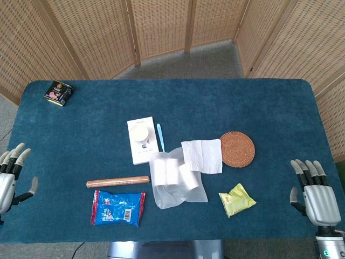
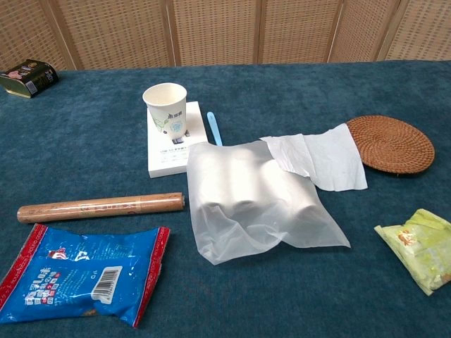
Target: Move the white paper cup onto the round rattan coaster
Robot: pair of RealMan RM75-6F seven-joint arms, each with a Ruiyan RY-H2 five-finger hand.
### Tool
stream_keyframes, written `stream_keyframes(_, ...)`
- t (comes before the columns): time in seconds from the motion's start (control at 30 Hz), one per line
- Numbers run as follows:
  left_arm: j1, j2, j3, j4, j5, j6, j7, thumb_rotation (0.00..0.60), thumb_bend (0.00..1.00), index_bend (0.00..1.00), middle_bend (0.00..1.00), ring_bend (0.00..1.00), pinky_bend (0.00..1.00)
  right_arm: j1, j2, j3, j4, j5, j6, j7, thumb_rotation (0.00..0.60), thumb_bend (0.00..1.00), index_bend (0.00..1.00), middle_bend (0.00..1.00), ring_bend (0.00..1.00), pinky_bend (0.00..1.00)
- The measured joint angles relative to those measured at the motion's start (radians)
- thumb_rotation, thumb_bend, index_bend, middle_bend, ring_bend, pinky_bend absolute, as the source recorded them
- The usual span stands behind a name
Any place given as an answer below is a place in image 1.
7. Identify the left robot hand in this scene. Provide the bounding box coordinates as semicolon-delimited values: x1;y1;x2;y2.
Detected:
0;142;39;216

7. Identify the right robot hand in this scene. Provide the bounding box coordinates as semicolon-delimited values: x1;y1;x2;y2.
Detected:
289;159;342;227

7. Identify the small white paper cup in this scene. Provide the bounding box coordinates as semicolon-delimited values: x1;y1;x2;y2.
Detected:
129;126;150;148

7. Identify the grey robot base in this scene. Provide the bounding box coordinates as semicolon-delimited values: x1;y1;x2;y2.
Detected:
107;239;225;259

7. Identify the round woven rattan coaster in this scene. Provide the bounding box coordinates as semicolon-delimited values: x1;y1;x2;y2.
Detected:
219;131;256;168

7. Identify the white product box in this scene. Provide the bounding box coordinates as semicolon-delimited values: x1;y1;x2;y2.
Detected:
127;116;160;166

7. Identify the woven bamboo folding screen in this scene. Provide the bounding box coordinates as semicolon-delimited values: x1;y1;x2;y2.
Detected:
0;0;345;162

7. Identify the yellow-green snack packet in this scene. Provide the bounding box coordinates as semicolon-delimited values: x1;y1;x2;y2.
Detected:
218;183;257;218

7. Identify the black tin can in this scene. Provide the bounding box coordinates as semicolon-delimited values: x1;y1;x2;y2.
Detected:
44;80;75;107

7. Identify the brown cylindrical roll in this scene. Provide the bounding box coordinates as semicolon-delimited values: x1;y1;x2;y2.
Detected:
86;175;150;189

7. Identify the blue snack bag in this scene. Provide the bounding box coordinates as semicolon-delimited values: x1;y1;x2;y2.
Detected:
90;189;146;228

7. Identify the white tissue sheet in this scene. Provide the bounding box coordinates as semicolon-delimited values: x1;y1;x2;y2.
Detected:
181;138;224;175

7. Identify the white paper roll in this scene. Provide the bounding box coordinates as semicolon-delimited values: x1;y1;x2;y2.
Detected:
167;158;181;186
179;163;201;190
154;159;169;186

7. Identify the blue felt table cover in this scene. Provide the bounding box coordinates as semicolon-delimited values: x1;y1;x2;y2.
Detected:
0;78;342;245

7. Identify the translucent plastic bag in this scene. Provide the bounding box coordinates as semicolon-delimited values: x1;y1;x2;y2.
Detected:
149;147;209;210

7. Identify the light blue plastic stick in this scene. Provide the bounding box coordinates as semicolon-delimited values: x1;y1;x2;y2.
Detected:
156;123;167;153

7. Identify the black floor cable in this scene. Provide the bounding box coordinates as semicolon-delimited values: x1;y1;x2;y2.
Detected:
71;241;86;259

